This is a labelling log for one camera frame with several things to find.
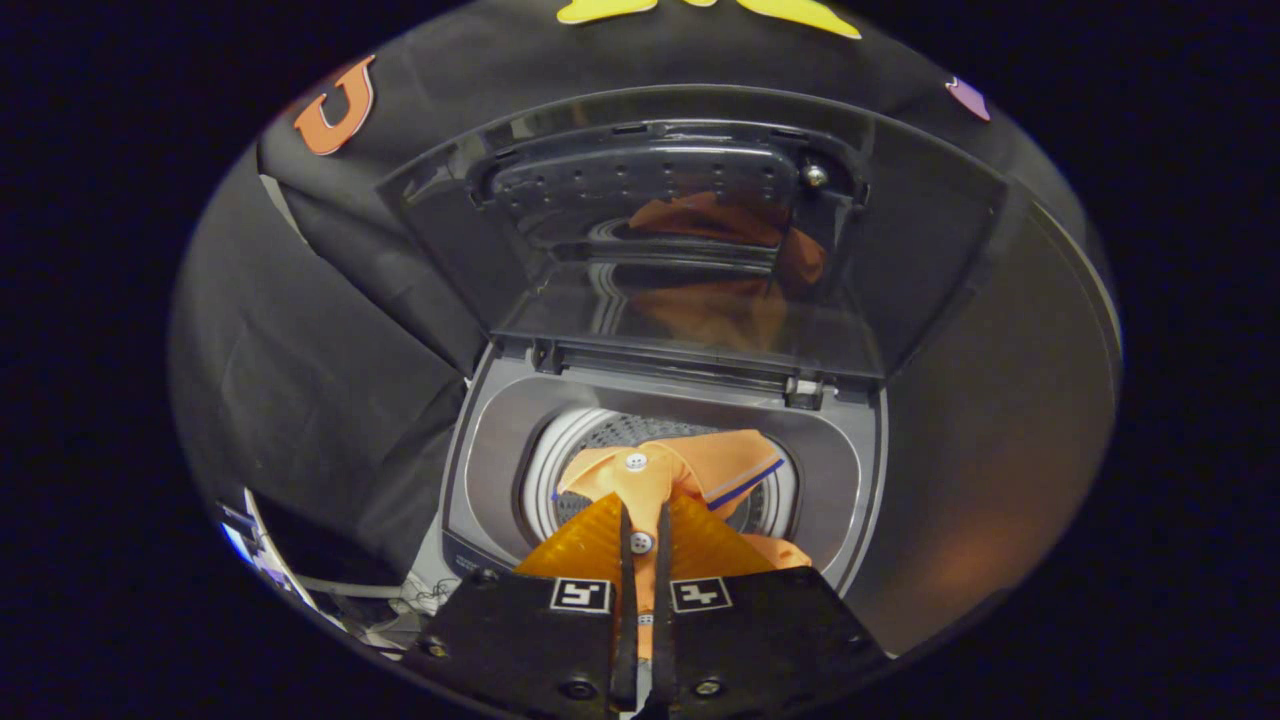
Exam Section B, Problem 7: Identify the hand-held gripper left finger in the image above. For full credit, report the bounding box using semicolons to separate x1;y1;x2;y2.
405;490;641;720

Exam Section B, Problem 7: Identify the orange polo shirt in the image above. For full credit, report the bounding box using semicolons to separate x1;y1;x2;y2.
553;430;813;661

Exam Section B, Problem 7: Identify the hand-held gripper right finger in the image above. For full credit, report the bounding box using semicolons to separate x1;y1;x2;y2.
650;490;891;720

